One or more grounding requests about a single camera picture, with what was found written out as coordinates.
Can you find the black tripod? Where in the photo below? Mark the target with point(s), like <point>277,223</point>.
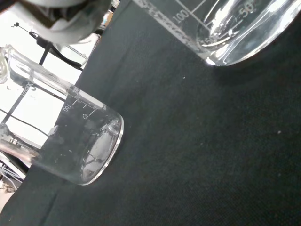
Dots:
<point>45,50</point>

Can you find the black cloth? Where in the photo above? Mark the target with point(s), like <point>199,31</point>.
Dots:
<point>188,141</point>

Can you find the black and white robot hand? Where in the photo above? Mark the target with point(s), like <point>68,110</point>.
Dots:
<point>70,35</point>

